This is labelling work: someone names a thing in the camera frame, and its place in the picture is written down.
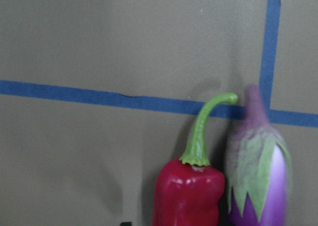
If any red chili pepper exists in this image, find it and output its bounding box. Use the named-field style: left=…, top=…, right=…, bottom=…
left=153, top=93, right=238, bottom=226

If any purple eggplant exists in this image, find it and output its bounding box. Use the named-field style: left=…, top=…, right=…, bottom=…
left=225, top=84, right=292, bottom=226

